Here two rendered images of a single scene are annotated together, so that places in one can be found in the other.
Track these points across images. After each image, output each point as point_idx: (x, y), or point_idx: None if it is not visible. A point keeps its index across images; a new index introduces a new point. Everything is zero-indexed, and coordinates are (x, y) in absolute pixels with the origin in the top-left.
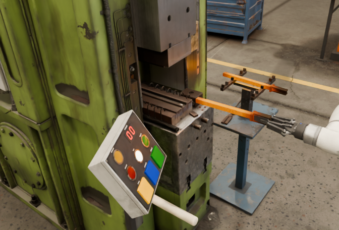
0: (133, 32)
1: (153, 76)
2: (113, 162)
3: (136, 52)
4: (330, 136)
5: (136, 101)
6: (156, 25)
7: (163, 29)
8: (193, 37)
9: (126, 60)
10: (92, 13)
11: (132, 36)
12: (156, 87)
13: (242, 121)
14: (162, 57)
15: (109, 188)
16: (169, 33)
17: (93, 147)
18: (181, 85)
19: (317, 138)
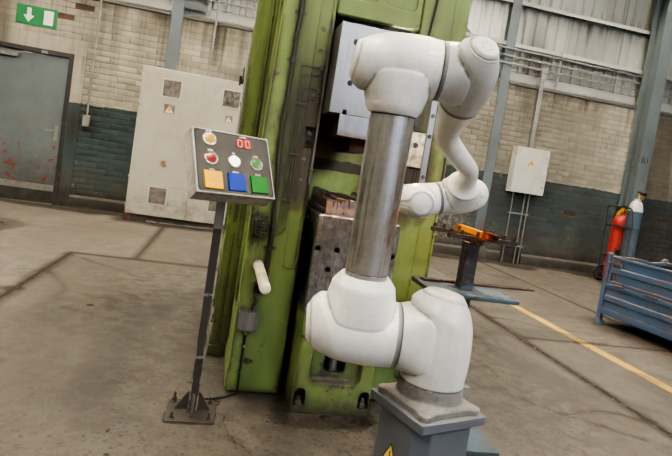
0: (321, 95)
1: None
2: (199, 135)
3: (319, 117)
4: (403, 186)
5: (303, 171)
6: (332, 83)
7: (338, 89)
8: (412, 149)
9: (303, 118)
10: (278, 55)
11: (319, 99)
12: (354, 194)
13: (447, 286)
14: (336, 124)
15: (187, 158)
16: (347, 98)
17: None
18: None
19: None
